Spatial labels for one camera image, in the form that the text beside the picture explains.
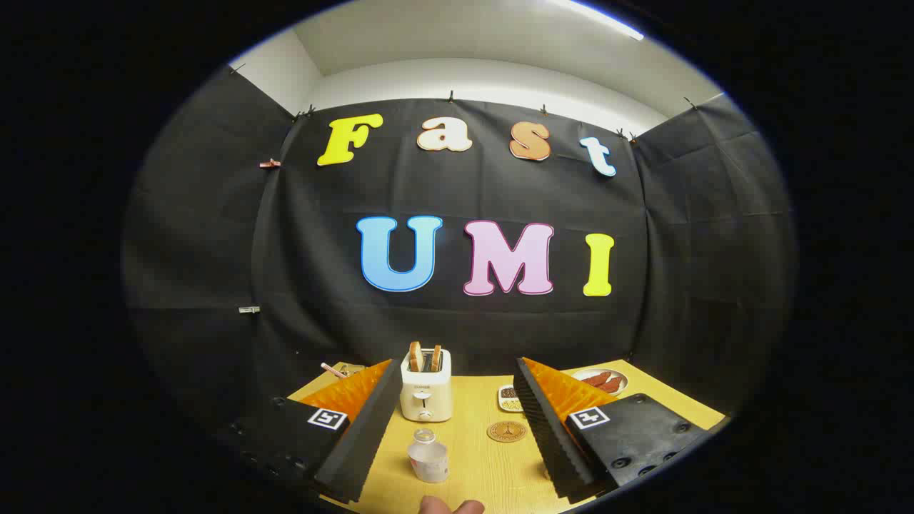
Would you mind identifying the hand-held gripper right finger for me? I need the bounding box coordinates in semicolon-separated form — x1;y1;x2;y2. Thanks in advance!
513;357;716;501

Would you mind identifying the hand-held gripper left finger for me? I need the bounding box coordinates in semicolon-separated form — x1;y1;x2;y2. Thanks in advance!
214;358;405;504

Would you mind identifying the round cork coaster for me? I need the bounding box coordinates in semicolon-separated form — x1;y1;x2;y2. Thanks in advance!
487;420;528;443

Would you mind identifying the clear glass juice bottle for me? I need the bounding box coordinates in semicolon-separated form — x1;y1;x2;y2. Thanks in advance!
407;427;450;484

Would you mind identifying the white oval plate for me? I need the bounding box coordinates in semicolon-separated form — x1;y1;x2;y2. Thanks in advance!
571;368;629;397

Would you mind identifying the cream toaster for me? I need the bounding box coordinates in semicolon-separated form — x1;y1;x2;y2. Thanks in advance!
399;348;453;423

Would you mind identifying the wooden table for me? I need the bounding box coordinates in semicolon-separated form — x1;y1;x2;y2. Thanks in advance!
288;359;728;514

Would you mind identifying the black backdrop cloth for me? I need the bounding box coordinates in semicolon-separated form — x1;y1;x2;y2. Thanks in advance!
121;64;797;458

